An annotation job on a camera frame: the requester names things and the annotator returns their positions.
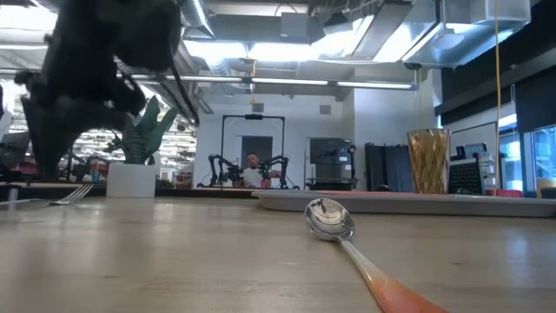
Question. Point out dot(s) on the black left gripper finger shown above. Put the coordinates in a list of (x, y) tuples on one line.
[(52, 130)]

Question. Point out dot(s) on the brown wooden cup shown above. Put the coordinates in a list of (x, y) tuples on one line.
[(430, 161)]

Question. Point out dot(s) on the background black robot arm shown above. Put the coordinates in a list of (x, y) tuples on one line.
[(215, 167), (280, 163)]

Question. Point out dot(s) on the grey plastic tray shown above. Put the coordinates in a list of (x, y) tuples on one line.
[(412, 205)]

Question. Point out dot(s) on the green plant in white pot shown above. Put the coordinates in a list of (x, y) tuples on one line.
[(130, 180)]

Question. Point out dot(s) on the grey door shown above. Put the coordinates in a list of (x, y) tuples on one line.
[(256, 145)]

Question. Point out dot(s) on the long ceiling light bar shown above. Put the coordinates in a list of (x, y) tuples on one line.
[(286, 81)]

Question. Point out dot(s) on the person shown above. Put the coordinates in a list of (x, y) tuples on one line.
[(253, 176)]

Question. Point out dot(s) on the black screen on stand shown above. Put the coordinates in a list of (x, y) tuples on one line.
[(330, 152)]

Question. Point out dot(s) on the black cabinet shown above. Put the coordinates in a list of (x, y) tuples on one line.
[(386, 169)]

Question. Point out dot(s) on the black perforated box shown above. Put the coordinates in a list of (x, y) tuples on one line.
[(465, 176)]

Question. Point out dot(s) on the red bin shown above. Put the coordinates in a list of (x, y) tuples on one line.
[(504, 193)]

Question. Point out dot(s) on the black aluminium table frame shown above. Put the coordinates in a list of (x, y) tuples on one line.
[(195, 193)]

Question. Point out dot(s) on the black gantry frame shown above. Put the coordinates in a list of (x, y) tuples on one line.
[(254, 116)]

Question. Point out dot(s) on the silver ventilation duct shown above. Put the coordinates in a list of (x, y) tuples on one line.
[(456, 39)]

